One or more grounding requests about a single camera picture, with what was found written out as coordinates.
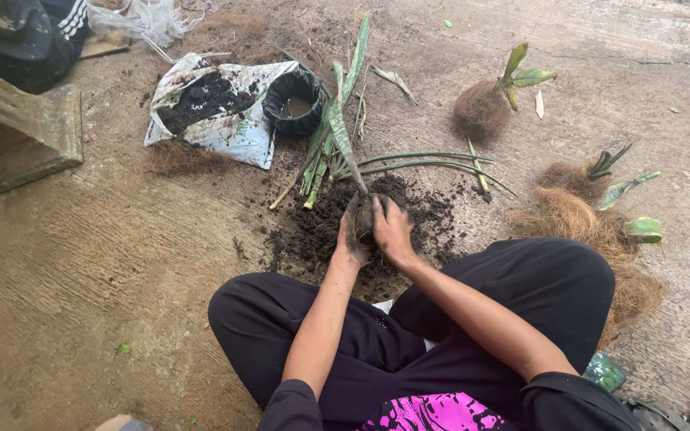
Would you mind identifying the person's left hand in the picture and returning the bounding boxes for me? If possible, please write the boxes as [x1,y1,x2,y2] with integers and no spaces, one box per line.
[333,194,376,268]

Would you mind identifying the person's right hand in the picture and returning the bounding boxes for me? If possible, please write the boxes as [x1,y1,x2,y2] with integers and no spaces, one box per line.
[371,193,419,270]

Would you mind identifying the snake plant with soil ball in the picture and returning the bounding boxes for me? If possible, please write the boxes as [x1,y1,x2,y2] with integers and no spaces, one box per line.
[328,61,377,247]

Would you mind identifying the heap of dark soil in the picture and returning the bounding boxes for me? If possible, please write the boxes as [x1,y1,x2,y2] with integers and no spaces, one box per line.
[263,172,461,285]

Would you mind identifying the bundle of snake plant cuttings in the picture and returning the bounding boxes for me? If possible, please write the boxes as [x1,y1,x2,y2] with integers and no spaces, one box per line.
[269,11,518,211]

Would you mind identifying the white sheet under legs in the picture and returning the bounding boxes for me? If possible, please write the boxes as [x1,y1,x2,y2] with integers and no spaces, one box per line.
[371,299,438,353]

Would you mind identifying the black grow bag with water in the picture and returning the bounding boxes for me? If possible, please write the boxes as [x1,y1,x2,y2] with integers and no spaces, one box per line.
[262,68,327,136]

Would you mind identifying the long dried leaf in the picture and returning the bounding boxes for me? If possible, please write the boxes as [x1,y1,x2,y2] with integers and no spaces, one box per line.
[371,64,418,105]

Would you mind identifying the plant in coconut fibre ball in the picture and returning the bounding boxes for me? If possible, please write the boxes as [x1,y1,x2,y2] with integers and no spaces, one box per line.
[452,42,559,143]

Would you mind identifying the white bag of soil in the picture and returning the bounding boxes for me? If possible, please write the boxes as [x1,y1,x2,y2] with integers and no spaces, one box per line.
[144,52,299,171]

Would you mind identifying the person's black trousers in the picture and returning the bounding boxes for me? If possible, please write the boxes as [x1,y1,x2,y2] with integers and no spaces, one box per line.
[207,237,617,421]

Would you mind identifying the small tuft of coconut fibre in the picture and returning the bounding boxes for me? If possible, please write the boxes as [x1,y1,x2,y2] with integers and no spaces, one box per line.
[144,139,233,177]

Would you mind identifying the large pile of coconut fibre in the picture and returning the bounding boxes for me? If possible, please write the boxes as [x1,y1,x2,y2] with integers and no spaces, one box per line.
[508,160,667,349]

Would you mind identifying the person's black and pink shirt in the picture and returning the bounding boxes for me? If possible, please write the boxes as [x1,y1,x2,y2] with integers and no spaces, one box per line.
[257,371,643,431]

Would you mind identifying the thin scatter of coconut fibre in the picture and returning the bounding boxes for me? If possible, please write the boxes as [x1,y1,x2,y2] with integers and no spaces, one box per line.
[196,12,269,40]

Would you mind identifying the thin dark green plant cutting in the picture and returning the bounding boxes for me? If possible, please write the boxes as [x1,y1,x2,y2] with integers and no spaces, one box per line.
[587,142,634,181]

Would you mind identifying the pale striped snake plant leaf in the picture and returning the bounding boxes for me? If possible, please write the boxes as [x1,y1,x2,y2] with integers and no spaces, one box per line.
[595,171,662,212]

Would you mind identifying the short broad green leaf cutting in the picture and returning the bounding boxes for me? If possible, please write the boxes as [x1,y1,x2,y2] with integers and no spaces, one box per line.
[624,216,664,244]

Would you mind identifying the green plastic packet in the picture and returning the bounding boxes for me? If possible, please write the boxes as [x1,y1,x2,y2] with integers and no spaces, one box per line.
[582,351,628,394]

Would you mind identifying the clear plastic bag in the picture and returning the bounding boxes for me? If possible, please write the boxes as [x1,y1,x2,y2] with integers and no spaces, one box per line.
[86,0,233,65]

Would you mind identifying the wooden board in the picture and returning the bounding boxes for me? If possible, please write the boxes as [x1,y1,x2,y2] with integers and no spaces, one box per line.
[78,32,132,61]

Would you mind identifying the concrete block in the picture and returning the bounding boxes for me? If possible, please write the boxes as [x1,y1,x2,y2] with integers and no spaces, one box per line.
[0,5,85,196]

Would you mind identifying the dark object with strap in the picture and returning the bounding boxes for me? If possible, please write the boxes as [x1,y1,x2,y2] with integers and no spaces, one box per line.
[623,397,690,431]

